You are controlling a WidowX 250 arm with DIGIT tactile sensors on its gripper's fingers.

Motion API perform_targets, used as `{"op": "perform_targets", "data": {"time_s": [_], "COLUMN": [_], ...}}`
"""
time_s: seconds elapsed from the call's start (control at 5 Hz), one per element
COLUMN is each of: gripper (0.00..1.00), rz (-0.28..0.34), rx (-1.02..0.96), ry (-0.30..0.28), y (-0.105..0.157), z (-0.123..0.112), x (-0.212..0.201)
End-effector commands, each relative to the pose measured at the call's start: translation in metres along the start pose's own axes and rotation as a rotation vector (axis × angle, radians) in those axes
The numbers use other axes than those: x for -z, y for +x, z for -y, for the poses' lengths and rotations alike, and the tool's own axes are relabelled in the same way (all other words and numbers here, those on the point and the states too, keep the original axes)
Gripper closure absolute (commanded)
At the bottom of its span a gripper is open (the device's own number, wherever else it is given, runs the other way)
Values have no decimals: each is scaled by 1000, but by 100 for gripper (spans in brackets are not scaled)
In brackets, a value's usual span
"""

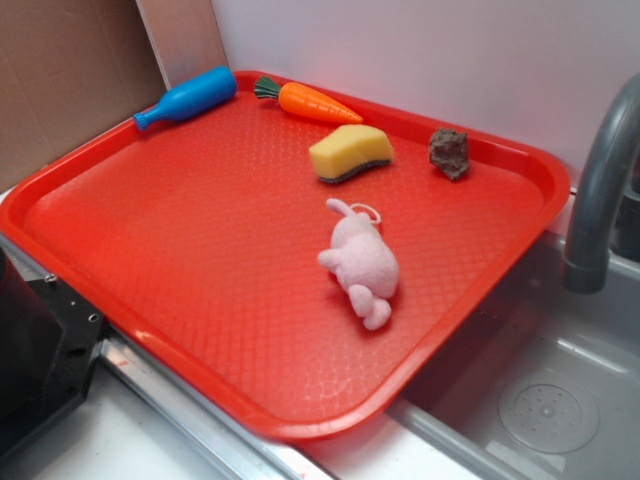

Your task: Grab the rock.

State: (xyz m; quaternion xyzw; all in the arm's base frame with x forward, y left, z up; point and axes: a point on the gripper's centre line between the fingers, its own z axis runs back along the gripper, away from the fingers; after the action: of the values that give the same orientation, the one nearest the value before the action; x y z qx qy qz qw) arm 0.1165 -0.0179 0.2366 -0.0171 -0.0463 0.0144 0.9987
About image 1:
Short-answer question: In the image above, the grey faucet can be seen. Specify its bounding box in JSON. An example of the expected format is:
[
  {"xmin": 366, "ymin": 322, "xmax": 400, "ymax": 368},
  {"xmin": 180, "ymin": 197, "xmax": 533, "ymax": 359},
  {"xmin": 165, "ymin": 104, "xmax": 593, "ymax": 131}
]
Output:
[{"xmin": 562, "ymin": 75, "xmax": 639, "ymax": 294}]

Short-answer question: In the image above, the orange toy carrot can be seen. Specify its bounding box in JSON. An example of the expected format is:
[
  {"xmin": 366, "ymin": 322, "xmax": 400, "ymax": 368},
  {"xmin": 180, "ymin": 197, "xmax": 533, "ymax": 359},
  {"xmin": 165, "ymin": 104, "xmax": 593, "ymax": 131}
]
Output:
[{"xmin": 254, "ymin": 76, "xmax": 364, "ymax": 125}]

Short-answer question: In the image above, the yellow sponge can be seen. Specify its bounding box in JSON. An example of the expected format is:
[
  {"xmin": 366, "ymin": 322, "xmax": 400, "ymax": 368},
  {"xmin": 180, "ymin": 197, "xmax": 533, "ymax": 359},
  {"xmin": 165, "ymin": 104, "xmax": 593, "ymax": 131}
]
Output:
[{"xmin": 309, "ymin": 125, "xmax": 395, "ymax": 184}]

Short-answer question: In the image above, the blue toy bottle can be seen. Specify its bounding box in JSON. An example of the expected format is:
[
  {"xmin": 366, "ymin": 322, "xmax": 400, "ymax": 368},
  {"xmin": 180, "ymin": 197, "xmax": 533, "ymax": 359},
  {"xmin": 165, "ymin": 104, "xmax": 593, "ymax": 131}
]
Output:
[{"xmin": 133, "ymin": 66, "xmax": 238, "ymax": 131}]

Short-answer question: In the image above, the red plastic tray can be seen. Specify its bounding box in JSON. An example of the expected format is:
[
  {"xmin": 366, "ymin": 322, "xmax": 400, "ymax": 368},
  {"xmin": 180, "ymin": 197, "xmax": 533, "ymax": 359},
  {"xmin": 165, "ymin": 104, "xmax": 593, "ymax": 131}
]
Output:
[{"xmin": 1, "ymin": 71, "xmax": 570, "ymax": 441}]

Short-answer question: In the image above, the pink plush bunny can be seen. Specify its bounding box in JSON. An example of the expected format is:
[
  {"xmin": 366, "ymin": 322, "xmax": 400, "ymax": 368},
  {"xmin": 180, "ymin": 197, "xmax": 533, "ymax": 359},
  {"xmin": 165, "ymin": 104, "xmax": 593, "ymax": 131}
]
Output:
[{"xmin": 318, "ymin": 198, "xmax": 400, "ymax": 331}]

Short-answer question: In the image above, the grey sink basin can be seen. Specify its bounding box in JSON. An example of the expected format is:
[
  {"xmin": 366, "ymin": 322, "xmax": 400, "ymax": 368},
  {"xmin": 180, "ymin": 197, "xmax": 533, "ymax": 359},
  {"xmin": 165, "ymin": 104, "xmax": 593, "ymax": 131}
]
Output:
[{"xmin": 389, "ymin": 233, "xmax": 639, "ymax": 479}]

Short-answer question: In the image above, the brown cardboard panel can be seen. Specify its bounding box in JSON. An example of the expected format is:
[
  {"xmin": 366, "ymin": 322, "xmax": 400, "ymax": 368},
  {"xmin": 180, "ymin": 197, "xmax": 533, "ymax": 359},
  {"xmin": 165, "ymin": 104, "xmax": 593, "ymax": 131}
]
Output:
[{"xmin": 1, "ymin": 1, "xmax": 165, "ymax": 191}]

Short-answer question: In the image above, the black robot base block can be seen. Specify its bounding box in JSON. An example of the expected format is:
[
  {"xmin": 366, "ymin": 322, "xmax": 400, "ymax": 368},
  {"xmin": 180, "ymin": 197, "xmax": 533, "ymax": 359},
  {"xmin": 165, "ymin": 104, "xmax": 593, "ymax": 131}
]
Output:
[{"xmin": 1, "ymin": 253, "xmax": 105, "ymax": 460}]

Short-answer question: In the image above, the brown rock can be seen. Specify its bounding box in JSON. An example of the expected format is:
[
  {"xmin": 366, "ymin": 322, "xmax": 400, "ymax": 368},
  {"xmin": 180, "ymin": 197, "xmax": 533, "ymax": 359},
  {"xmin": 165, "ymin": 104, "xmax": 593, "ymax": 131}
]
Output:
[{"xmin": 429, "ymin": 128, "xmax": 470, "ymax": 181}]

